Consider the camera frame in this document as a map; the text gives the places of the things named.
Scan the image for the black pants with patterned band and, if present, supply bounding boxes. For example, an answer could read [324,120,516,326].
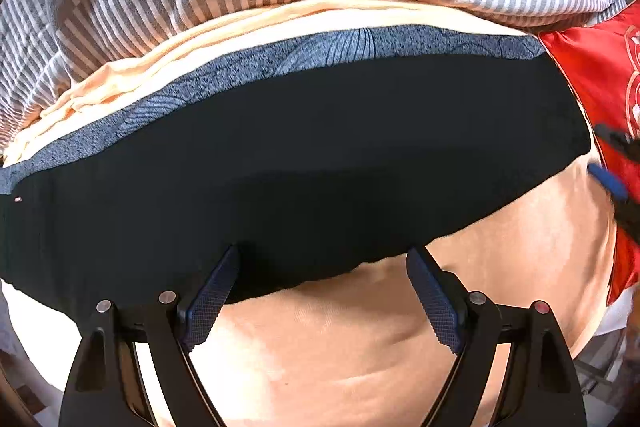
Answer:
[1,25,591,323]

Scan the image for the red embroidered cushion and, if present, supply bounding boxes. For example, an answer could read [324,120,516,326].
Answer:
[538,0,639,303]

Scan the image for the peach orange blanket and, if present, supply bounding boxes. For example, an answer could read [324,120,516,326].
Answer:
[4,0,616,426]

